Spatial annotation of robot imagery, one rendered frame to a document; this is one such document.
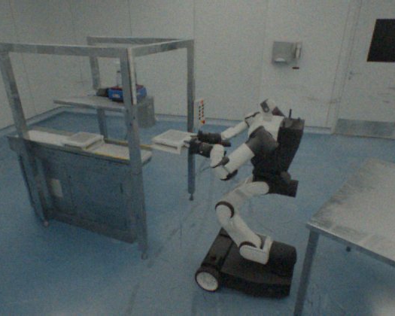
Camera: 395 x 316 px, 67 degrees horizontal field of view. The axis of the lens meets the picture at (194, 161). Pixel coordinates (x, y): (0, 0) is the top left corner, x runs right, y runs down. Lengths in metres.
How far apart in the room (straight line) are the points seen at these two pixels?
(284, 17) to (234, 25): 0.78
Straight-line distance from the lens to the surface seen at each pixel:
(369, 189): 2.13
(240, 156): 1.63
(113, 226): 2.81
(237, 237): 2.28
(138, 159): 2.14
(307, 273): 1.88
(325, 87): 5.52
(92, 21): 6.39
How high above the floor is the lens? 1.80
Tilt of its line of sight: 25 degrees down
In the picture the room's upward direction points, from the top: straight up
